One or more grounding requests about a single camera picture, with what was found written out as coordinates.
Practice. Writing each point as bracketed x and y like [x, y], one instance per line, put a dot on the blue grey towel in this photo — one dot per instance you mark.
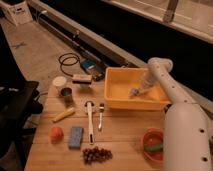
[135, 92]

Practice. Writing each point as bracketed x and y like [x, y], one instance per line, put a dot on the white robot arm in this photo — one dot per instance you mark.
[186, 142]

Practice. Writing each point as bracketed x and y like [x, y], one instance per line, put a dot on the yellow plastic tray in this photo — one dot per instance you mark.
[120, 81]

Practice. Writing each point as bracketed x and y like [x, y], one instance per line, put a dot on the wooden scrub brush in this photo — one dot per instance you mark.
[81, 79]

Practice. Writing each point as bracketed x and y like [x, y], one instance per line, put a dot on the metal cup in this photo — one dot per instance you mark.
[66, 93]

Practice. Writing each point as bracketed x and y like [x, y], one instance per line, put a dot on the blue sponge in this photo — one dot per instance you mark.
[75, 137]

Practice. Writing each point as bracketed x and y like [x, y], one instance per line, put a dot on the red bowl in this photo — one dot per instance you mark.
[151, 137]

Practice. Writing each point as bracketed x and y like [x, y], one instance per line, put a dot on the orange fruit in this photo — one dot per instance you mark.
[56, 134]

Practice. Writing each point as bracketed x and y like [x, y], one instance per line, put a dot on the bunch of dark grapes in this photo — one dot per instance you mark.
[95, 154]

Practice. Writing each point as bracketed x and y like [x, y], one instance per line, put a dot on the green cucumber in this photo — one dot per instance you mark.
[151, 148]

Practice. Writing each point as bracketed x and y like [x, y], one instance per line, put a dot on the black chair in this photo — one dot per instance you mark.
[13, 117]

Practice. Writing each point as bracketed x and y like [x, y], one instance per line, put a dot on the white cardboard box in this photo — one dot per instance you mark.
[17, 14]

